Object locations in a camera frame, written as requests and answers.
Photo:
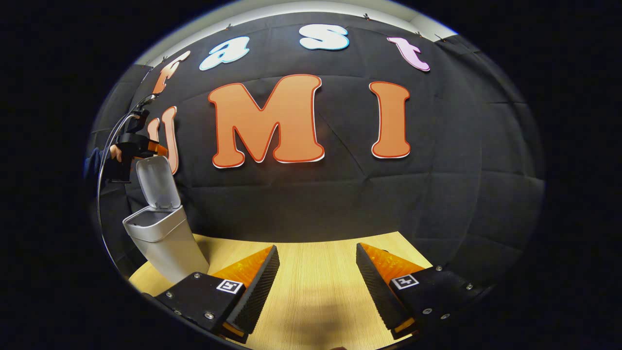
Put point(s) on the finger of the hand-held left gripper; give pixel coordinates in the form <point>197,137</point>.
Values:
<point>158,148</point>

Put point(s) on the black backdrop cloth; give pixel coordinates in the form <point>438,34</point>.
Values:
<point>388,194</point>

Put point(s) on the white desktop garbage bin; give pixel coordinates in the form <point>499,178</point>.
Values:
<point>170,243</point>

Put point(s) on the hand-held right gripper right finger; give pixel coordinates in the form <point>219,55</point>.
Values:
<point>376,291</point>

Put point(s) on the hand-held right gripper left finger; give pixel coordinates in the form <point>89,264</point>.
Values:
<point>260,291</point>

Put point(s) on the wooden desktop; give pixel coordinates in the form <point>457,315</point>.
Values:
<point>316,272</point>

